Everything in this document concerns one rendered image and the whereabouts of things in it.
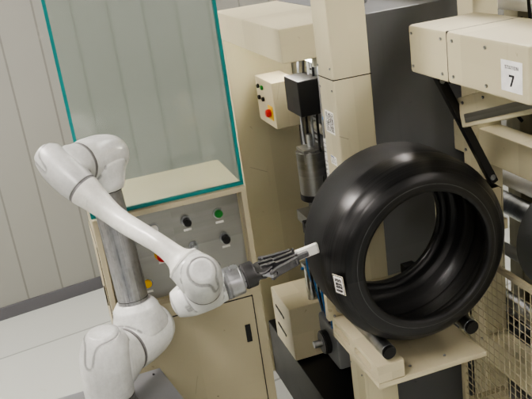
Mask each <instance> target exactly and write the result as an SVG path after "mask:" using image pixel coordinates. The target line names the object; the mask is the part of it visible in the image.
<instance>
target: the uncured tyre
mask: <svg viewBox="0 0 532 399"><path fill-rule="evenodd" d="M427 192H432V194H433V196H434V199H435V207H436V220H435V228H434V231H433V234H432V236H431V240H430V241H429V243H428V245H427V248H426V249H425V250H424V252H423V253H422V255H421V256H420V257H419V258H418V260H417V261H416V262H415V263H414V264H412V265H411V266H410V267H409V268H407V269H406V270H404V271H403V272H402V273H400V274H398V275H396V276H394V277H391V278H388V279H384V280H379V281H366V276H365V263H366V257H367V250H368V248H369V245H370V243H371V239H372V237H373V236H374V233H375V231H376V230H377V228H378V227H379V226H380V224H381V223H382V221H383V220H384V219H385V218H386V216H387V215H388V214H389V213H390V212H391V211H393V210H394V209H395V208H396V207H398V206H399V205H400V204H402V203H404V202H405V201H406V200H409V199H411V198H412V197H414V196H418V195H421V194H424V193H427ZM314 242H316V243H317V244H318V248H319V250H320V252H319V253H317V254H314V255H313V256H309V257H307V262H308V265H309V269H310V272H311V275H312V276H313V279H314V281H315V283H316V284H317V285H318V287H319V288H320V290H321V291H322V292H323V293H324V294H325V296H326V297H327V298H328V299H329V300H330V301H331V302H332V303H333V304H334V305H335V307H336V308H337V309H338V310H339V311H340V312H341V313H342V314H343V315H344V316H345V317H346V318H347V319H348V320H349V321H350V322H351V323H352V324H354V325H355V326H357V327H358V328H360V329H362V330H363V331H365V332H368V333H370V334H373V335H375V336H379V337H382V338H386V339H390V340H415V339H420V338H423V337H426V336H430V335H433V334H435V333H438V332H440V331H442V330H444V329H446V328H448V327H450V326H451V325H453V324H454V323H455V322H457V321H459V320H460V319H461V318H462V317H464V316H465V315H466V314H467V313H468V312H469V311H471V309H472V308H473V307H475V305H476V304H477V303H478V302H479V301H480V299H481V298H482V297H483V295H484V294H485V292H486V291H487V290H488V288H489V286H490V284H491V282H492V281H493V279H494V277H495V274H496V272H497V269H498V267H499V265H500V260H501V257H502V254H503V250H504V217H503V212H502V210H501V206H500V203H499V200H498V199H497V197H496V194H495V193H494V191H493V190H492V188H491V187H490V185H489V184H488V183H487V181H486V180H485V179H484V178H483V177H482V175H480V174H479V173H478V171H476V170H475V169H474V168H473V167H471V166H470V165H468V164H466V163H465V162H463V161H460V160H458V159H457V158H453V157H451V156H450V155H448V154H444V153H443V152H441V151H439V150H436V149H434V148H432V147H430V146H426V145H424V144H421V143H418V142H385V143H381V144H378V145H374V146H370V147H368V148H366V149H364V150H361V151H360V152H358V153H356V154H354V155H352V156H351V157H349V158H348V159H347V160H345V161H344V162H342V163H341V164H340V165H339V166H338V167H336V168H335V169H334V170H333V171H332V173H331V174H330V175H329V176H328V177H327V178H326V180H325V181H324V183H323V184H322V186H321V187H320V188H319V190H318V192H317V194H316V196H315V197H314V199H313V202H312V204H311V206H310V210H309V213H308V216H307V220H306V228H305V246H307V245H310V244H312V243H314ZM333 274H334V275H337V276H341V277H343V280H344V288H345V293H346V296H344V295H342V294H338V293H336V290H335V286H334V282H333Z"/></svg>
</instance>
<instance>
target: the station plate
mask: <svg viewBox="0 0 532 399"><path fill-rule="evenodd" d="M500 62H501V89H502V90H505V91H508V92H512V93H517V94H520V95H523V64H522V63H517V62H513V61H510V60H506V59H500Z"/></svg>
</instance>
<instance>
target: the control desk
mask: <svg viewBox="0 0 532 399"><path fill-rule="evenodd" d="M128 213H129V214H131V215H133V216H135V217H136V218H137V219H139V220H141V221H142V222H144V223H145V224H147V225H148V226H151V227H152V228H154V229H155V230H157V231H158V232H160V233H162V234H164V235H165V236H166V237H168V238H169V239H171V240H172V241H174V242H176V243H177V244H178V245H180V246H182V247H183V248H186V249H194V248H196V249H198V250H199V251H200V252H202V253H205V254H207V255H209V256H211V257H213V258H214V259H215V260H216V261H217V262H218V263H219V265H220V267H221V268H225V267H228V266H230V265H232V264H236V265H237V267H238V265H239V264H242V263H245V262H246V261H251V262H252V264H254V263H255V262H257V259H256V253H255V248H254V242H253V232H252V227H251V222H250V216H249V206H248V200H247V195H246V190H245V186H244V185H243V184H241V185H238V186H234V187H230V188H224V189H220V190H217V191H213V192H207V193H204V194H199V195H196V196H189V197H186V198H183V199H176V200H173V201H169V202H165V203H160V204H155V205H152V206H149V207H142V208H139V209H134V210H131V211H128ZM87 215H88V218H89V221H88V223H89V228H90V233H91V236H92V239H93V246H94V249H95V253H96V257H97V263H98V267H99V270H100V274H101V280H102V284H103V288H104V294H105V297H106V301H107V305H108V311H109V315H110V318H111V322H112V325H113V310H114V308H115V306H116V304H117V302H118V301H117V297H116V292H115V289H114V286H113V282H112V277H111V274H110V271H109V267H108V261H107V258H106V256H105V250H104V246H103V243H102V240H101V235H100V231H99V228H98V225H97V219H96V218H95V219H91V218H90V214H89V212H88V211H87ZM135 245H136V249H137V252H138V255H139V261H140V264H141V268H142V273H143V277H144V280H145V284H146V289H147V293H148V294H150V295H152V296H154V297H155V298H156V299H157V300H158V302H159V304H160V305H161V306H163V307H165V308H166V309H167V310H168V311H169V312H170V313H171V315H172V316H173V320H174V322H175V333H174V335H173V339H172V341H171V342H170V344H169V346H168V347H167V348H166V349H165V350H164V351H163V352H162V353H161V354H160V355H159V356H158V357H157V358H156V359H155V360H154V361H153V362H152V363H150V364H149V365H147V366H146V367H144V368H143V369H142V370H141V371H140V374H141V373H145V372H147V371H152V370H155V369H158V368H160V369H161V370H162V372H163V373H164V374H165V376H166V377H167V378H168V380H170V381H171V383H172V384H173V386H174V387H175V388H176V389H177V391H178V392H179V394H180V395H181V396H182V397H183V398H184V399H277V394H276V384H275V379H274V374H273V368H272V358H271V352H270V347H269V342H268V332H267V326H266V321H265V316H264V306H263V301H262V295H261V289H260V284H259V285H258V286H256V287H253V288H250V289H247V288H246V293H245V294H242V295H240V296H237V297H236V298H233V299H230V300H228V301H226V302H224V303H223V304H222V305H221V306H219V307H217V308H215V309H213V310H210V311H208V312H206V313H202V314H200V315H197V316H193V317H179V316H178V315H177V314H176V313H175V311H174V310H173V308H172V305H171V302H170V298H169V292H170V291H171V290H172V289H173V288H174V287H176V286H177V285H176V284H175V283H174V281H173V280H172V279H171V278H170V277H169V276H170V270H169V267H168V265H167V264H166V263H165V261H164V260H163V259H162V258H160V257H159V256H158V255H157V254H155V253H154V252H152V251H151V250H149V249H148V248H146V247H144V246H143V245H140V244H139V243H137V242H136V241H135Z"/></svg>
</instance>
